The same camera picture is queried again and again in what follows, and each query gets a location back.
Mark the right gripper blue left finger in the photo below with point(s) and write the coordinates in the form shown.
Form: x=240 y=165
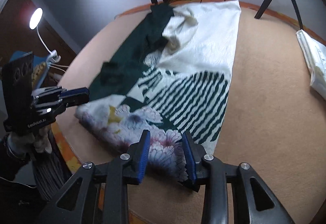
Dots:
x=138 y=159

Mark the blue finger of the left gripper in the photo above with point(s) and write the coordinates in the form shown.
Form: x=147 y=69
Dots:
x=76 y=101
x=78 y=92

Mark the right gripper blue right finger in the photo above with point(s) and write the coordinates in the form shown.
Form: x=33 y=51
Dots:
x=195 y=170

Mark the green white printed t-shirt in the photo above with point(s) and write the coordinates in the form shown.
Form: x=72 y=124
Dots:
x=172 y=74

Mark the gloved left hand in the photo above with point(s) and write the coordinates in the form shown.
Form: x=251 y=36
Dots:
x=35 y=141

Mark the blue chair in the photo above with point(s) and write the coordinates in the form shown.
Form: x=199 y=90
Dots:
x=40 y=71

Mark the zebra striped trousers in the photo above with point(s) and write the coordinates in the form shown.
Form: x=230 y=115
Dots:
x=50 y=170

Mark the folded white garment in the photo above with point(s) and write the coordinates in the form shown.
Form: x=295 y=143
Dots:
x=314 y=55

